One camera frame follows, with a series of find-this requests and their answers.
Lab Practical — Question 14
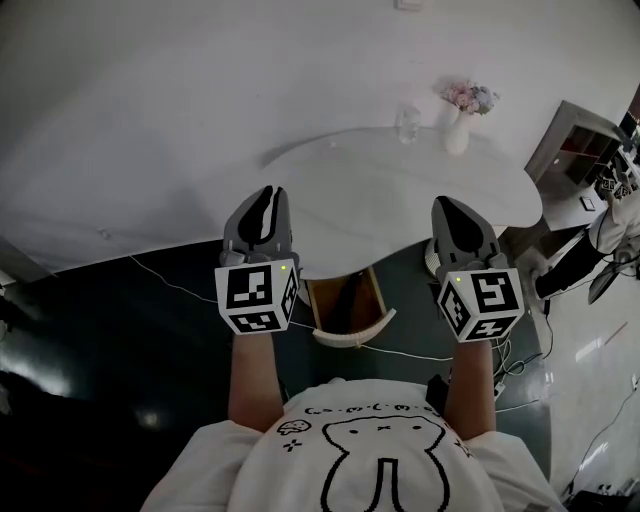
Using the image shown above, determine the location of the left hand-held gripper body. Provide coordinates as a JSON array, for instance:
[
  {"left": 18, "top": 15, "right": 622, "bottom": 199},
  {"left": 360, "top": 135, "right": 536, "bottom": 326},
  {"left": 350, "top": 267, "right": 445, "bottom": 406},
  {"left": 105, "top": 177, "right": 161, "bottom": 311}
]
[{"left": 214, "top": 238, "right": 302, "bottom": 337}]

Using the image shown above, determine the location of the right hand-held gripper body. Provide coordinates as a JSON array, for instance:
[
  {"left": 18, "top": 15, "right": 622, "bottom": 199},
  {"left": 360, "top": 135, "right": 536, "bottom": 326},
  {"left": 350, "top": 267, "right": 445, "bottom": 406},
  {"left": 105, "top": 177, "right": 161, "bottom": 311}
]
[{"left": 433, "top": 241, "right": 526, "bottom": 344}]

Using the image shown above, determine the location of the white wooden drawer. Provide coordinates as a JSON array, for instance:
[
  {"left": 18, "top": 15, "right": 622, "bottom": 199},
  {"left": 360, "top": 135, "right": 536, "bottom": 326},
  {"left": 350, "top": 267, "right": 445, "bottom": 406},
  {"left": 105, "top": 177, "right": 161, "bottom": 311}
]
[{"left": 303, "top": 266, "right": 398, "bottom": 349}]

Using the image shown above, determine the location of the person's left forearm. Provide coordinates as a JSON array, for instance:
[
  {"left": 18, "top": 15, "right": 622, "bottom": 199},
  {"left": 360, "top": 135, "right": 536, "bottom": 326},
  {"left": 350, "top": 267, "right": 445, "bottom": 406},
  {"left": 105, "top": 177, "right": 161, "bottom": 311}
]
[{"left": 227, "top": 328, "right": 287, "bottom": 437}]

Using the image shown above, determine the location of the person's right forearm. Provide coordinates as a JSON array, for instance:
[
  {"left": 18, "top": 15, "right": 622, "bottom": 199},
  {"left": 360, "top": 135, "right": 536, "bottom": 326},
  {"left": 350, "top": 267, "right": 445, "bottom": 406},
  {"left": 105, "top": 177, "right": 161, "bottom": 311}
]
[{"left": 442, "top": 338, "right": 499, "bottom": 444}]

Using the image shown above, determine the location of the white ceramic vase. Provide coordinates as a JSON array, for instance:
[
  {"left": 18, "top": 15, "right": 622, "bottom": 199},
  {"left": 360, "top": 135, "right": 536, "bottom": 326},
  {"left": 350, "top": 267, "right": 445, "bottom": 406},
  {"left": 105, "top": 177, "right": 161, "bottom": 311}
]
[{"left": 441, "top": 103, "right": 472, "bottom": 156}]

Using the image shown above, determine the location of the clear drinking glass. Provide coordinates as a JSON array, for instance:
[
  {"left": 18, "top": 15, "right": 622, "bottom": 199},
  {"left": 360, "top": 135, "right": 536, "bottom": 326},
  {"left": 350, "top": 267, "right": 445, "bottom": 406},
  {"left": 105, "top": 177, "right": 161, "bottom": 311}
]
[{"left": 396, "top": 101, "right": 422, "bottom": 146}]

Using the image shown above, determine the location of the pink and blue flower bouquet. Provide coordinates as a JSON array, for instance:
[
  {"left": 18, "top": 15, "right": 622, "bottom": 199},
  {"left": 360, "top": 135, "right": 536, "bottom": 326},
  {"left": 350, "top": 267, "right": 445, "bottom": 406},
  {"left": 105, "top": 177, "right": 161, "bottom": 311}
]
[{"left": 432, "top": 76, "right": 502, "bottom": 117}]

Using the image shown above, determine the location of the grey open shelf cabinet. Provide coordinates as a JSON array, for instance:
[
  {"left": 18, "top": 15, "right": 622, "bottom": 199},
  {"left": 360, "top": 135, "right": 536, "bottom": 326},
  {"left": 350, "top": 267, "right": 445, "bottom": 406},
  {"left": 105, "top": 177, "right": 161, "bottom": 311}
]
[{"left": 523, "top": 99, "right": 637, "bottom": 190}]

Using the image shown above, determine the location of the person's white printed shirt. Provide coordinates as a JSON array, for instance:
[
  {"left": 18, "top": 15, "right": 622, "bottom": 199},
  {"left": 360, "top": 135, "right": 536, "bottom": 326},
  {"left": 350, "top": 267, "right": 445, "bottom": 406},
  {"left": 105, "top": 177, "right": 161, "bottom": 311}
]
[{"left": 139, "top": 377, "right": 570, "bottom": 512}]

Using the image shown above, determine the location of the black floor cable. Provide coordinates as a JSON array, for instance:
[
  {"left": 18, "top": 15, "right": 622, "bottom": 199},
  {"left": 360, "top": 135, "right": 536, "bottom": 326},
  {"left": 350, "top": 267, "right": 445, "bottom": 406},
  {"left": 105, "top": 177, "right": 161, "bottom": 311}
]
[{"left": 504, "top": 297, "right": 557, "bottom": 377}]

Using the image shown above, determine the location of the long white floor cable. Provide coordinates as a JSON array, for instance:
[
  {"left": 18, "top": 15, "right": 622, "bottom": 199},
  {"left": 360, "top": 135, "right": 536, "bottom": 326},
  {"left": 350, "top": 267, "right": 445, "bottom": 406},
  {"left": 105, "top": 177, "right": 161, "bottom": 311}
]
[{"left": 128, "top": 253, "right": 455, "bottom": 362}]

